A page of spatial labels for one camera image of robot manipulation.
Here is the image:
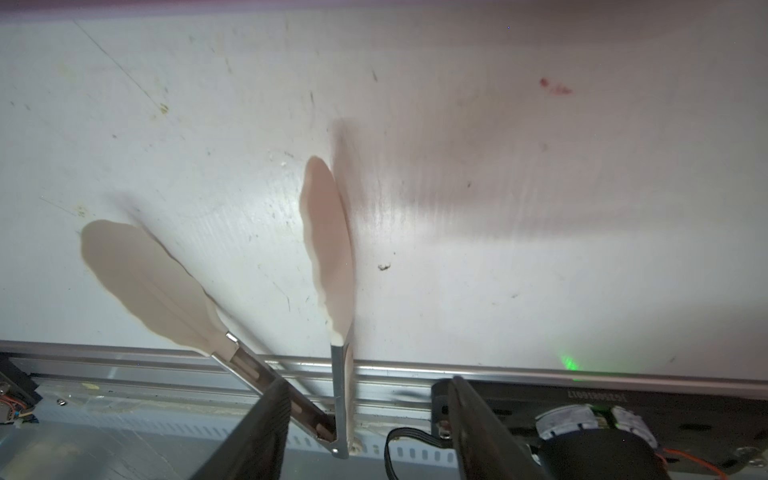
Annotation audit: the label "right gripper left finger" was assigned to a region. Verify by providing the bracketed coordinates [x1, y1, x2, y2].
[192, 380, 291, 480]

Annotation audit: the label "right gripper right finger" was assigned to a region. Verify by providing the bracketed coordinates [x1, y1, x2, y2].
[447, 376, 548, 479]

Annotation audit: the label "steel tongs with silicone tips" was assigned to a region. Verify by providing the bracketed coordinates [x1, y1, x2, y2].
[80, 157, 356, 459]

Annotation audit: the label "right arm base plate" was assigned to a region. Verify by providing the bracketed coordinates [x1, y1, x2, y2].
[431, 379, 767, 479]

